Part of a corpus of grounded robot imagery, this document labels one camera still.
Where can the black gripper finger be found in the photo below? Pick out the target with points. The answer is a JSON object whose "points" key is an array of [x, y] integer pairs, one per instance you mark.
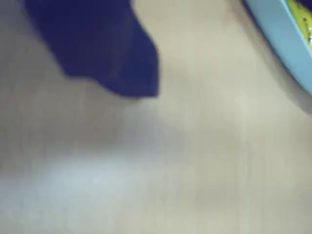
{"points": [[141, 68], [85, 39]]}

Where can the light blue plate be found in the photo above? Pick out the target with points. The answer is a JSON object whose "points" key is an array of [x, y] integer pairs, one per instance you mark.
{"points": [[280, 31]]}

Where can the yellow coffee stick packet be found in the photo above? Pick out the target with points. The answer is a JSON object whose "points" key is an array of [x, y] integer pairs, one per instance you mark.
{"points": [[301, 17]]}

